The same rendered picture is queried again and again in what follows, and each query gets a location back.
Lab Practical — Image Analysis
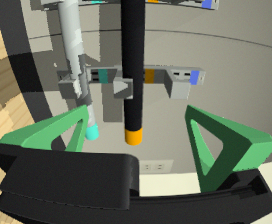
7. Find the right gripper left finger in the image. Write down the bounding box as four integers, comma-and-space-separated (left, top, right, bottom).
0, 105, 89, 152

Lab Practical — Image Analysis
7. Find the black bar with yellow end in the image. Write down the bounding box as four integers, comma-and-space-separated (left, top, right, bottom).
121, 0, 146, 145

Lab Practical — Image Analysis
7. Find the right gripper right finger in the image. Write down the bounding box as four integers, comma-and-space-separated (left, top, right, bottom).
185, 105, 272, 193

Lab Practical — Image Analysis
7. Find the grey metal bar with teal ends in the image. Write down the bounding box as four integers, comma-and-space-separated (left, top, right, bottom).
57, 0, 99, 140

